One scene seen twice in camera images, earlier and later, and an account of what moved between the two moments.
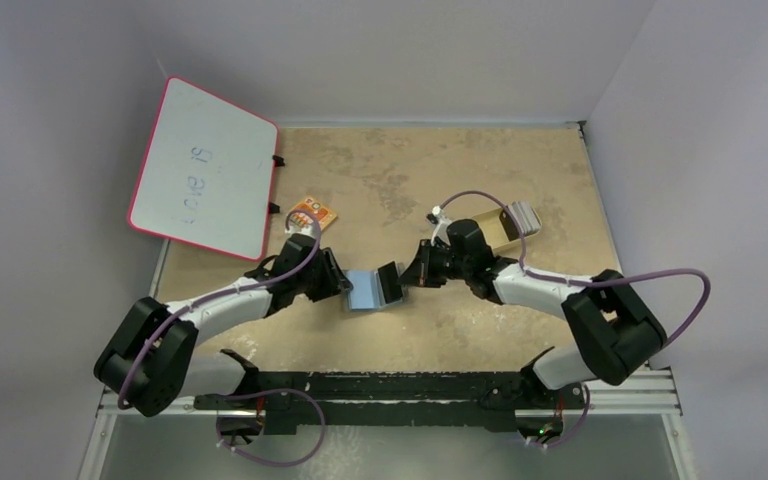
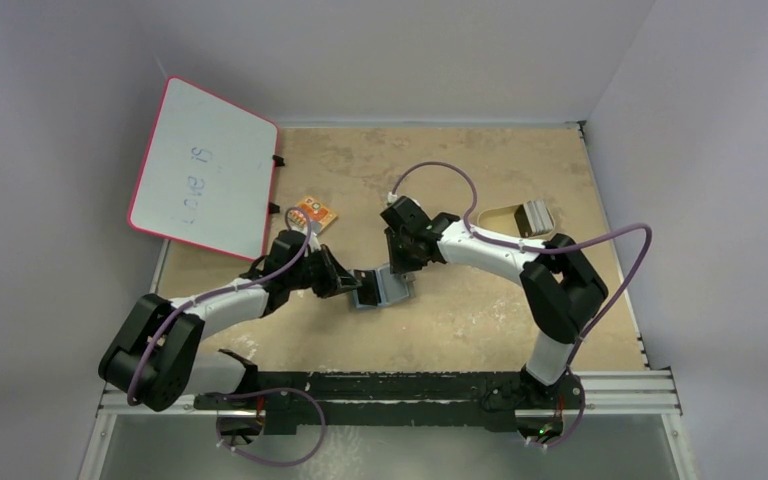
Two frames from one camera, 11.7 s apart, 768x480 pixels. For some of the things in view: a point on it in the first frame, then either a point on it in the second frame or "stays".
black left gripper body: [313, 284] stays
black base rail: [482, 399] stays
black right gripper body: [424, 264] to [397, 253]
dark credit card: [390, 282] to [368, 292]
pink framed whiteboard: [209, 175] stays
